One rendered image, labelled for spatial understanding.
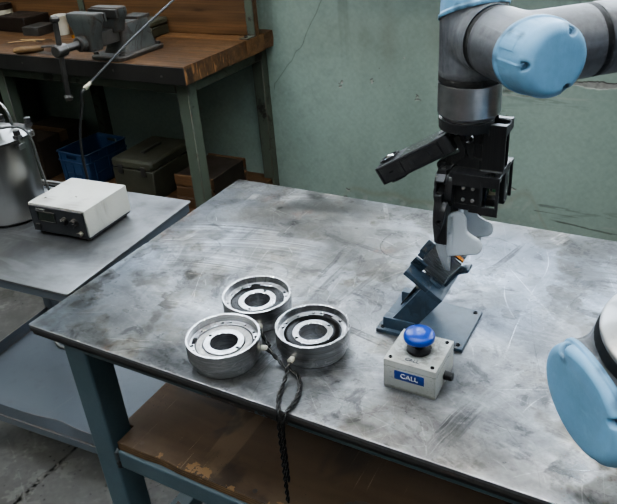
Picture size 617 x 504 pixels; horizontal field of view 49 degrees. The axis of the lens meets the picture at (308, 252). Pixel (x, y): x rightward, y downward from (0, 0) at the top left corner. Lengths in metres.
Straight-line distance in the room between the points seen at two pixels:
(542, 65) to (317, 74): 2.03
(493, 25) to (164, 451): 0.85
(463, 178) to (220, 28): 1.98
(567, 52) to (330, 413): 0.49
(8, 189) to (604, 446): 1.45
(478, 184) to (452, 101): 0.11
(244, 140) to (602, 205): 1.46
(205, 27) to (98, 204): 1.30
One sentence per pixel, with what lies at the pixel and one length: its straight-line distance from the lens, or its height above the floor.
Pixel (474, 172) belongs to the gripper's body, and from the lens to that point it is 0.85.
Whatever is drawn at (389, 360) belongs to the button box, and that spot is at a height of 0.84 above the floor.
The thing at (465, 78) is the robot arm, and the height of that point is 1.18.
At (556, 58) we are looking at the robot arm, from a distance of 0.70.
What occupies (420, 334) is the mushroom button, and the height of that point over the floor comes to 0.87.
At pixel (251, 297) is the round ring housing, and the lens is 1.05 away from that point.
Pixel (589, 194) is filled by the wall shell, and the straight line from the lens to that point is 2.50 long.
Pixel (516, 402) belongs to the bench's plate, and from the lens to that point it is 0.90.
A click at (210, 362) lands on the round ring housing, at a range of 0.92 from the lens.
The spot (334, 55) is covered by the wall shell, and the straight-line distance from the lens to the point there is 2.63.
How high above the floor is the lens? 1.40
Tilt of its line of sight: 30 degrees down
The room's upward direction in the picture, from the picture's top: 5 degrees counter-clockwise
